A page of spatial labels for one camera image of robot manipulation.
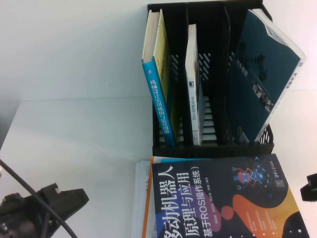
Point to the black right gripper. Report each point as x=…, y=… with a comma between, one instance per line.
x=313, y=179

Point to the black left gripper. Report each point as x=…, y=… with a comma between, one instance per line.
x=22, y=218

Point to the navy orange robot book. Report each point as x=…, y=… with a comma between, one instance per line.
x=223, y=198

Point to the white orange purple book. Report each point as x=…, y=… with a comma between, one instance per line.
x=141, y=198

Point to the black plastic book stand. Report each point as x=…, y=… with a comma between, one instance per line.
x=213, y=148

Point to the teal cover car book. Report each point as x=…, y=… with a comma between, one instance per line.
x=260, y=74

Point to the grey hardcover book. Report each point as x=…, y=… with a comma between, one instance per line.
x=158, y=99

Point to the thin white spine book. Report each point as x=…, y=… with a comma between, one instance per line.
x=193, y=74

